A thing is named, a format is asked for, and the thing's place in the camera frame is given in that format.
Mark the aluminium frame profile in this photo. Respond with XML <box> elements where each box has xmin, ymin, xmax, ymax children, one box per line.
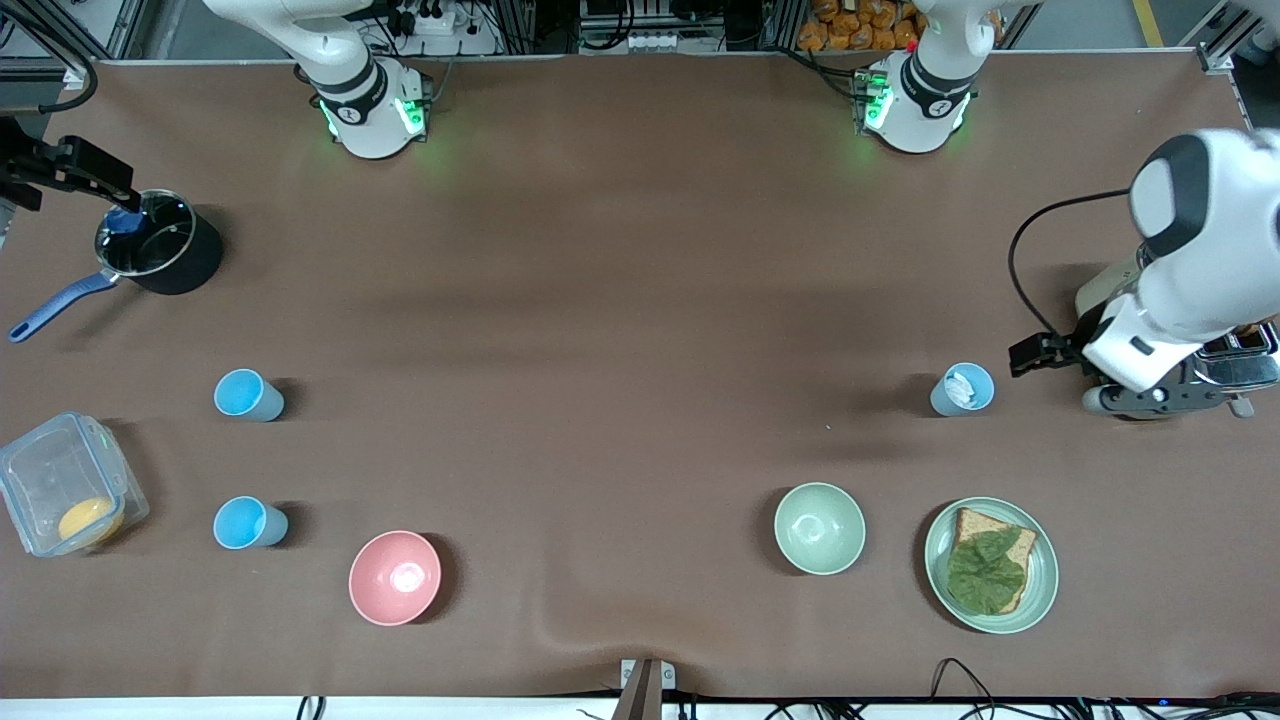
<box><xmin>1180</xmin><ymin>0</ymin><xmax>1280</xmax><ymax>76</ymax></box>
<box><xmin>0</xmin><ymin>0</ymin><xmax>151</xmax><ymax>86</ymax></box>

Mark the pale green plate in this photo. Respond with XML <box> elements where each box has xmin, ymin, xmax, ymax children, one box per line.
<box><xmin>923</xmin><ymin>496</ymin><xmax>1060</xmax><ymax>635</ymax></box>

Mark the blue cup with white paper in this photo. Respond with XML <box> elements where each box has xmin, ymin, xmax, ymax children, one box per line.
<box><xmin>929</xmin><ymin>361</ymin><xmax>997</xmax><ymax>418</ymax></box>

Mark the white power strip with plugs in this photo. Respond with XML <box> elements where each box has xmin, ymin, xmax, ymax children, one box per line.
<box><xmin>385</xmin><ymin>0</ymin><xmax>461</xmax><ymax>39</ymax></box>

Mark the pink bowl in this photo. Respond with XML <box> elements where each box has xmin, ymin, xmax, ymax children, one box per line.
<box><xmin>348</xmin><ymin>530</ymin><xmax>443</xmax><ymax>628</ymax></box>

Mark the clear plastic container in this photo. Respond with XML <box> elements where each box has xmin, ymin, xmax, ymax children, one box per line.
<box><xmin>0</xmin><ymin>411</ymin><xmax>151</xmax><ymax>558</ymax></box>

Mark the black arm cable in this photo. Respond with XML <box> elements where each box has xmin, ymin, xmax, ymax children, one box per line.
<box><xmin>1007</xmin><ymin>188</ymin><xmax>1136</xmax><ymax>346</ymax></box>

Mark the pale green bowl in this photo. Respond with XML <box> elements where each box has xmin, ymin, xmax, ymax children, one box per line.
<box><xmin>773</xmin><ymin>482</ymin><xmax>868</xmax><ymax>577</ymax></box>

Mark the beige and chrome toaster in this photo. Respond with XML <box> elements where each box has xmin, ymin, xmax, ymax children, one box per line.
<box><xmin>1190</xmin><ymin>322</ymin><xmax>1280</xmax><ymax>393</ymax></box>

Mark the brown table cover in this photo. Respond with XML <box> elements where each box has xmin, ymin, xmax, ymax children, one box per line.
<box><xmin>0</xmin><ymin>50</ymin><xmax>1280</xmax><ymax>701</ymax></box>

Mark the black saucepan with blue handle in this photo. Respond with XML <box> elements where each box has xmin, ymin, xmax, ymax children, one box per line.
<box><xmin>8</xmin><ymin>188</ymin><xmax>225</xmax><ymax>344</ymax></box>

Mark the yellow fruit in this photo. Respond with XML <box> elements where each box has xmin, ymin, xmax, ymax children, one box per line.
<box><xmin>57</xmin><ymin>497</ymin><xmax>126</xmax><ymax>546</ymax></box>

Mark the green lettuce leaf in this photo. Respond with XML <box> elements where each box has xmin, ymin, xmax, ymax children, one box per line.
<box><xmin>946</xmin><ymin>528</ymin><xmax>1029</xmax><ymax>614</ymax></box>

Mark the bread slice under lettuce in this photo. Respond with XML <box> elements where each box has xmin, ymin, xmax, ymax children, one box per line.
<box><xmin>948</xmin><ymin>507</ymin><xmax>1039</xmax><ymax>615</ymax></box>

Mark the bag of orange bread rolls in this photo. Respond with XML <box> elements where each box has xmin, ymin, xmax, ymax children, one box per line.
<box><xmin>796</xmin><ymin>0</ymin><xmax>923</xmax><ymax>53</ymax></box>

